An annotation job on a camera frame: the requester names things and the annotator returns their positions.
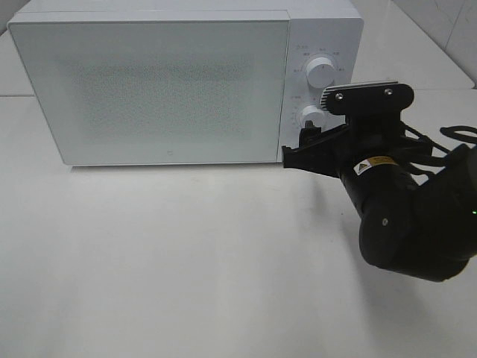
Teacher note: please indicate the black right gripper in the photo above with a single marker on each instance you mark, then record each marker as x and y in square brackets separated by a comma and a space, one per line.
[363, 155]

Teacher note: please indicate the white timer knob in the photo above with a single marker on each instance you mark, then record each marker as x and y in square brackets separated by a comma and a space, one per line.
[313, 114]

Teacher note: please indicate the white microwave door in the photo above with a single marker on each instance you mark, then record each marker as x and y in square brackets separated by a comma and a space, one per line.
[158, 93]

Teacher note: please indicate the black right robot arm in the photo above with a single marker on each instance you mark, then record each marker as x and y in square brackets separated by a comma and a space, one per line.
[417, 211]

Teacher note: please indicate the upper white round knob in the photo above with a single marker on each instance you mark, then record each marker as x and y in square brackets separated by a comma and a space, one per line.
[320, 71]

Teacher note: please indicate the white microwave oven body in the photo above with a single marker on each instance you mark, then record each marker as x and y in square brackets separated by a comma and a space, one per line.
[334, 35]

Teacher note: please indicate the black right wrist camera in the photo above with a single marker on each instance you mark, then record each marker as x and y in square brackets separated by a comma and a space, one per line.
[367, 98]

